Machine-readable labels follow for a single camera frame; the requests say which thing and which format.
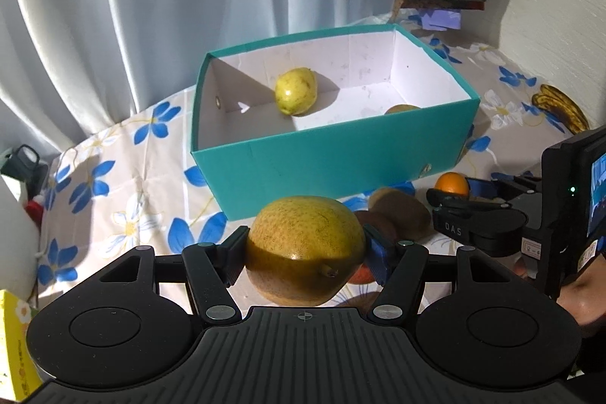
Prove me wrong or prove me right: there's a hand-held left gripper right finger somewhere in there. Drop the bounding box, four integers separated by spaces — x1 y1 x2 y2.
364 225 518 322

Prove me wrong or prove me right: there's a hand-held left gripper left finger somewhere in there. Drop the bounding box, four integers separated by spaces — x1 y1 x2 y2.
97 225 250 323

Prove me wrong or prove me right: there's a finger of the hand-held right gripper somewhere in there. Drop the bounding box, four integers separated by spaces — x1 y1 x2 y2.
466 176 544 199
426 189 514 212

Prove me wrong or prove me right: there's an orange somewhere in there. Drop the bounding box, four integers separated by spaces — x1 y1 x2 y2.
434 172 470 199

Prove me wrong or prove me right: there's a red apple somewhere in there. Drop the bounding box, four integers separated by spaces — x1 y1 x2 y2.
348 267 380 287

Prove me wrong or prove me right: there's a large yellow-green pear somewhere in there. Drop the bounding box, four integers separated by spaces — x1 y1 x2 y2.
245 196 367 306

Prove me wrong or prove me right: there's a teal cardboard box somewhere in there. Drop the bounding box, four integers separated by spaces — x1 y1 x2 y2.
190 23 481 222

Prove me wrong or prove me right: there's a small yellow pear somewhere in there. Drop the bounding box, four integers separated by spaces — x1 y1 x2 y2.
275 67 319 117

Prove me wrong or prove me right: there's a person's right forearm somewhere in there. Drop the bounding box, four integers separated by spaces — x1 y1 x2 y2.
558 274 606 381

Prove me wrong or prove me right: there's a brown kiwi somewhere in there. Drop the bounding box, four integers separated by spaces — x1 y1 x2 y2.
354 210 398 244
369 187 433 241

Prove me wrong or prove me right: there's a ripe banana bunch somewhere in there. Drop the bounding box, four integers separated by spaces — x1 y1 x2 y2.
533 84 590 135

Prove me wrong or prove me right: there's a brown pear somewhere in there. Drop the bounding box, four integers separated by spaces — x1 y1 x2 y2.
383 103 422 116

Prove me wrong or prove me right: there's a blue floral tablecloth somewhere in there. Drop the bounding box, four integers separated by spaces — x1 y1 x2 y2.
35 9 606 320

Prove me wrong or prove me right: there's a purple box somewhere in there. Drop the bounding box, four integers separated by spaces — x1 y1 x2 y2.
421 9 462 31

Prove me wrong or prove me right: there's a white plastic bottle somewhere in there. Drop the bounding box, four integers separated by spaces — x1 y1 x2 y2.
0 174 41 297

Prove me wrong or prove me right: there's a yellow box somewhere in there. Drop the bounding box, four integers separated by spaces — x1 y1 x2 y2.
0 289 44 402

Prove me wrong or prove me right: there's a white curtain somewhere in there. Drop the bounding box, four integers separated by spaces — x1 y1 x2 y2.
0 0 403 159

